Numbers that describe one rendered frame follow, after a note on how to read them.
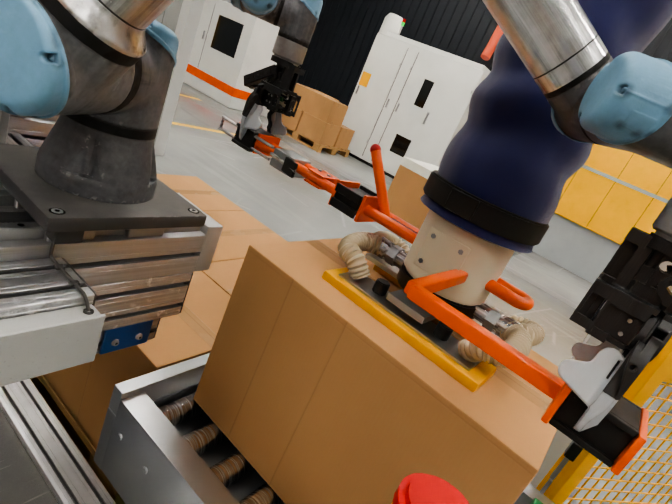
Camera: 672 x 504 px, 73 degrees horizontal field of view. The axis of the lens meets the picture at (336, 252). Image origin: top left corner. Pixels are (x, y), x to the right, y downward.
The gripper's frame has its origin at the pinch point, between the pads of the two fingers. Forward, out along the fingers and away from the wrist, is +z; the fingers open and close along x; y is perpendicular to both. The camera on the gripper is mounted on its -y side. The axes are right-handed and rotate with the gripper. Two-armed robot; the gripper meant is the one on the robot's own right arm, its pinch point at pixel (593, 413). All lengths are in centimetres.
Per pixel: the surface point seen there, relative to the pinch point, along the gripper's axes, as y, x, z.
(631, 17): 22, -20, -44
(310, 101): 558, -581, 35
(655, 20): 20, -23, -45
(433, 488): 7.7, 23.8, 3.9
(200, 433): 52, 0, 53
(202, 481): 40, 9, 48
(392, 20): 576, -745, -156
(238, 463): 42, -3, 53
